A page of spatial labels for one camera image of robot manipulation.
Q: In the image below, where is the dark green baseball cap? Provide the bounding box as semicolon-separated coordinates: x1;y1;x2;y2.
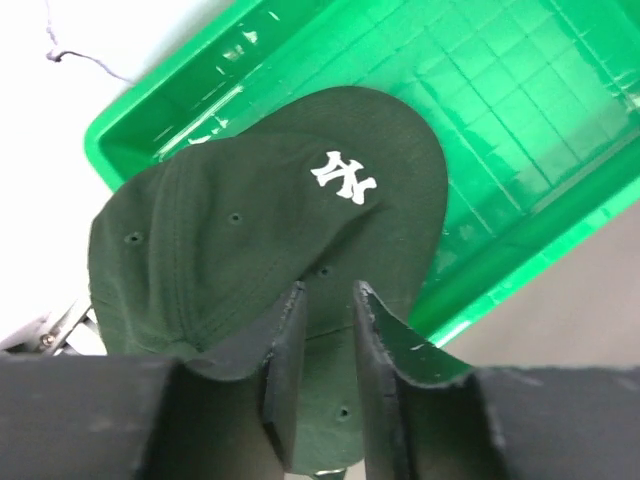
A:
88;86;448;475

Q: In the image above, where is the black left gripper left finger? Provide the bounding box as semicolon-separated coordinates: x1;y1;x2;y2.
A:
1;283;307;479

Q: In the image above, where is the green plastic tray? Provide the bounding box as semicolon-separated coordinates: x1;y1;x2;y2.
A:
85;0;639;346

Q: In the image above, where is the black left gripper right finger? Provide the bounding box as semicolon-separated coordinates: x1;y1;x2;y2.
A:
353;281;639;480

